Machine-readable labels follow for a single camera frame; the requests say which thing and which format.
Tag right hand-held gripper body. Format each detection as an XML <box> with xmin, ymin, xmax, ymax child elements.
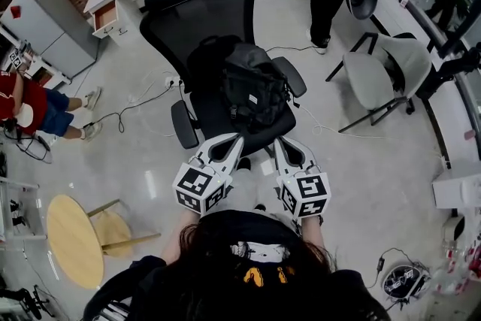
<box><xmin>275</xmin><ymin>161</ymin><xmax>332</xmax><ymax>220</ymax></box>

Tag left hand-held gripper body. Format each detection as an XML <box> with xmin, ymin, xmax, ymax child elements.
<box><xmin>172</xmin><ymin>156</ymin><xmax>235</xmax><ymax>217</ymax></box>

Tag black backpack bag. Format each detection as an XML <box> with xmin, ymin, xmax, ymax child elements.
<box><xmin>186</xmin><ymin>35</ymin><xmax>302</xmax><ymax>135</ymax></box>

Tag black mesh office chair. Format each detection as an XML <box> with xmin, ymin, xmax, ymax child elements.
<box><xmin>139</xmin><ymin>0</ymin><xmax>308</xmax><ymax>158</ymax></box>

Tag person's right forearm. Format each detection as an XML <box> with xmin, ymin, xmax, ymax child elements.
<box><xmin>299</xmin><ymin>214</ymin><xmax>326</xmax><ymax>250</ymax></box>

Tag person's left forearm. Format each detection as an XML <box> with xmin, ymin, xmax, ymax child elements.
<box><xmin>160</xmin><ymin>208</ymin><xmax>202</xmax><ymax>265</ymax></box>

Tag grey chair with black legs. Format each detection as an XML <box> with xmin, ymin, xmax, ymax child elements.
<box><xmin>325</xmin><ymin>31</ymin><xmax>434</xmax><ymax>135</ymax></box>

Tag person's grey trousers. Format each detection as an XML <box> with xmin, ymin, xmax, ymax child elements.
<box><xmin>225</xmin><ymin>167</ymin><xmax>286</xmax><ymax>217</ymax></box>

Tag wooden stool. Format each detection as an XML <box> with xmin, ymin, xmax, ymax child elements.
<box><xmin>86</xmin><ymin>198</ymin><xmax>162</xmax><ymax>259</ymax></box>

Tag person's black printed shirt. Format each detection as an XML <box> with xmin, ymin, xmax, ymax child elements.
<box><xmin>81</xmin><ymin>209</ymin><xmax>392</xmax><ymax>321</ymax></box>

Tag patterned headset device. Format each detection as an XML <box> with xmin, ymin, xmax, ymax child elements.
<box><xmin>381</xmin><ymin>264</ymin><xmax>432</xmax><ymax>302</ymax></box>

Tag round wooden table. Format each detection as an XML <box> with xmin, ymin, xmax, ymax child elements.
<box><xmin>46</xmin><ymin>194</ymin><xmax>105</xmax><ymax>291</ymax></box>

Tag white box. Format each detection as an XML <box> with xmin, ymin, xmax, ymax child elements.
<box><xmin>431</xmin><ymin>168</ymin><xmax>481</xmax><ymax>210</ymax></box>

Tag clear plastic bottles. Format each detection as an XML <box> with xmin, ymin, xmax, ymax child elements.
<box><xmin>431</xmin><ymin>232</ymin><xmax>481</xmax><ymax>295</ymax></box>

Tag black stand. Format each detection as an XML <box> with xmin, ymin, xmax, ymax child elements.
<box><xmin>416</xmin><ymin>47</ymin><xmax>481</xmax><ymax>99</ymax></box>

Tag white metal shelf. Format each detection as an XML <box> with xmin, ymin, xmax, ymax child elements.
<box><xmin>0</xmin><ymin>175</ymin><xmax>48</xmax><ymax>242</ymax></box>

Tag grey refrigerator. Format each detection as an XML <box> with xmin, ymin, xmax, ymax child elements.
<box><xmin>0</xmin><ymin>0</ymin><xmax>101</xmax><ymax>80</ymax></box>

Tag black equipment pile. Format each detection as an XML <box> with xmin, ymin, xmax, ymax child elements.
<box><xmin>0</xmin><ymin>284</ymin><xmax>54</xmax><ymax>321</ymax></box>

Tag white floor cable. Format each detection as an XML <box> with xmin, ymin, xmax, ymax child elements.
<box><xmin>299</xmin><ymin>104</ymin><xmax>400</xmax><ymax>143</ymax></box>

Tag black floor cable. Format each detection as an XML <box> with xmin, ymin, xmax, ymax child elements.
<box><xmin>83</xmin><ymin>78</ymin><xmax>186</xmax><ymax>135</ymax></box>

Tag black cable with adapter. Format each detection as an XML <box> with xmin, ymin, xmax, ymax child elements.
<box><xmin>365</xmin><ymin>247</ymin><xmax>415</xmax><ymax>290</ymax></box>

